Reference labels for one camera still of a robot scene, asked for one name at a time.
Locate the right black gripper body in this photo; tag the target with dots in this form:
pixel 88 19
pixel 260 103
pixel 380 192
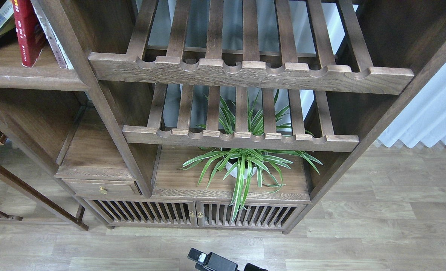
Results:
pixel 252 267

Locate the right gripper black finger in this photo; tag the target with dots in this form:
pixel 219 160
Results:
pixel 211 261

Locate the red paperback book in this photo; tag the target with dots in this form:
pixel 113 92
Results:
pixel 30 35

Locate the green spider plant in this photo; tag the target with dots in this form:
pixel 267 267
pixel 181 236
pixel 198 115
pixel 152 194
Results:
pixel 246 162

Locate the brass drawer knob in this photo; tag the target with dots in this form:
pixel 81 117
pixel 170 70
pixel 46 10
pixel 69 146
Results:
pixel 103 190

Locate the dark wooden bookshelf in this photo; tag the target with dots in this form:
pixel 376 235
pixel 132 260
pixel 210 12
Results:
pixel 144 95

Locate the white curtain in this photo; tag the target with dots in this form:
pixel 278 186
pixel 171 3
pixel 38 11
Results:
pixel 423 120

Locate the upright white-spined book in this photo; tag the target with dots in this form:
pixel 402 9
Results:
pixel 54 42

